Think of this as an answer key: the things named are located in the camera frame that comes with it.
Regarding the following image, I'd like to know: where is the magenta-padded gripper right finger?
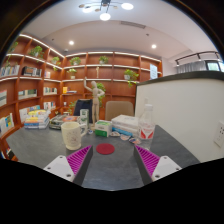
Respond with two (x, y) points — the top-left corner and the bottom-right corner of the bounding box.
(133, 145), (183, 186)

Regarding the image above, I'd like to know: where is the blue flat box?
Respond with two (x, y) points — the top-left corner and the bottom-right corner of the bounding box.
(111, 127), (135, 138)

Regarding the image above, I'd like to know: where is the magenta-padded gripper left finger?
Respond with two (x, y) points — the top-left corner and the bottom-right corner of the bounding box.
(43, 145), (94, 187)

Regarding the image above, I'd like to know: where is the white flat box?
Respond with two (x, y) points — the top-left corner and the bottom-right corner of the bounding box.
(110, 114), (140, 134)

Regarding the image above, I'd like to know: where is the branched ceiling lamp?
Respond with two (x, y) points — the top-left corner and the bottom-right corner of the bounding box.
(78, 0), (135, 22)

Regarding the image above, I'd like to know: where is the white wall socket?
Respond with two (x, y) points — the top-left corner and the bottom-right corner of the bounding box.
(213, 120), (224, 148)

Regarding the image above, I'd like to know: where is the clear plastic water bottle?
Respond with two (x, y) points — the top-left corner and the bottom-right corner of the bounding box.
(138, 103), (156, 150)

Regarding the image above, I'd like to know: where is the tall green-white carton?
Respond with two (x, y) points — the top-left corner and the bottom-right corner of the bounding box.
(79, 108), (90, 130)

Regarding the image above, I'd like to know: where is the wooden shelf unit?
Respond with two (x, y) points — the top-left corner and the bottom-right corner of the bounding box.
(0, 33), (164, 134)

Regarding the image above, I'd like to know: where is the stack of magazines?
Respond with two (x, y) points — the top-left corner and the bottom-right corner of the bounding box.
(49, 114), (81, 130)

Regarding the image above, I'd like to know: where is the window with white curtain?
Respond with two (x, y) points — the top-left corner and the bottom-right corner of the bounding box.
(174, 50), (224, 74)

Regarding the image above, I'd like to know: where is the chair with dark jacket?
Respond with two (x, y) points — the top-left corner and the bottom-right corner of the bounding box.
(73, 98), (94, 124)

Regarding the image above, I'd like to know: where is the ceiling air vent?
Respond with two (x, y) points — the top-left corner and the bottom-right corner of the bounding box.
(120, 20), (142, 30)

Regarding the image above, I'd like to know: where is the green and white box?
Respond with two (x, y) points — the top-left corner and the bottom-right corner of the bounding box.
(94, 119), (113, 138)

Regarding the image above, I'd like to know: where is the wooden artist mannequin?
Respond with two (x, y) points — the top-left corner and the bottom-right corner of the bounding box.
(83, 77), (106, 125)

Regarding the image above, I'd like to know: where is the beige upholstered chair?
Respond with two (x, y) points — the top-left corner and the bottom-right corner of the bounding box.
(104, 100), (135, 122)

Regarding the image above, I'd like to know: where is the flat round red coaster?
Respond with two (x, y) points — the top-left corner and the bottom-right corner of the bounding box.
(95, 143), (116, 156)

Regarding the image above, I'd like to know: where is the cream printed mug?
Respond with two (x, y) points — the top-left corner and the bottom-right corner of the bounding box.
(60, 121), (88, 151)

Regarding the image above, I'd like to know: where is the stack of colourful books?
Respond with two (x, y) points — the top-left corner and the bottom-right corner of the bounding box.
(23, 109), (52, 130)

